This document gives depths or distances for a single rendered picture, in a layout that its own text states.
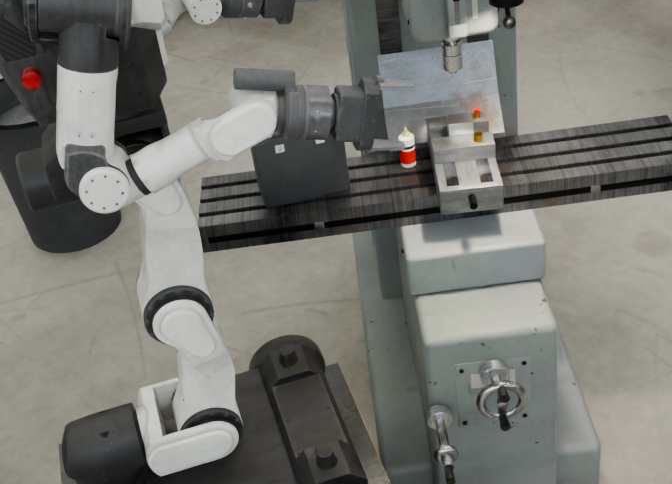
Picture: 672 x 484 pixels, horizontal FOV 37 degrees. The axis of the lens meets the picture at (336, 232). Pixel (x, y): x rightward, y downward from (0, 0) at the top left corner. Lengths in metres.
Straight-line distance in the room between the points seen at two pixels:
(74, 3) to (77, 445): 1.10
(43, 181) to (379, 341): 1.54
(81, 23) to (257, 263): 2.45
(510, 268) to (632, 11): 3.23
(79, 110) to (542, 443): 1.58
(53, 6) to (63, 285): 2.61
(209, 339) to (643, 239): 2.17
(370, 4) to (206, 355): 1.12
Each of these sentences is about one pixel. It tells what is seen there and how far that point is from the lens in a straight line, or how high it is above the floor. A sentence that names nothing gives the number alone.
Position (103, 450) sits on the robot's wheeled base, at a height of 0.73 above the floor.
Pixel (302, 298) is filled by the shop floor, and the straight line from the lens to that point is 3.66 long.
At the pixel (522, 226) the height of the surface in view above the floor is 0.84.
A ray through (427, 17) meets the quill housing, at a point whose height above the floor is 1.38.
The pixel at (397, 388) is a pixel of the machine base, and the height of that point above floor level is 0.20.
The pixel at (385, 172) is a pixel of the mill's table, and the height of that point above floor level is 0.92.
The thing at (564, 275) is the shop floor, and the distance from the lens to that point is 3.68.
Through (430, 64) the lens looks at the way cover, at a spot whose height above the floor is 1.04.
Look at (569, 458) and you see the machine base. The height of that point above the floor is 0.17.
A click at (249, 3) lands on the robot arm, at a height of 1.53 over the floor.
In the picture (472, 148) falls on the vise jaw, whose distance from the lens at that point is 2.46.
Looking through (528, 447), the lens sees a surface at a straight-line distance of 2.67.
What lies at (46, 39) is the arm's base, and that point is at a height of 1.73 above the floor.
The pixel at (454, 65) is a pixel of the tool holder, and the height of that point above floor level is 1.22.
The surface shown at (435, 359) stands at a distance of 2.40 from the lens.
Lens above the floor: 2.32
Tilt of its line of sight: 36 degrees down
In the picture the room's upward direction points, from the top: 9 degrees counter-clockwise
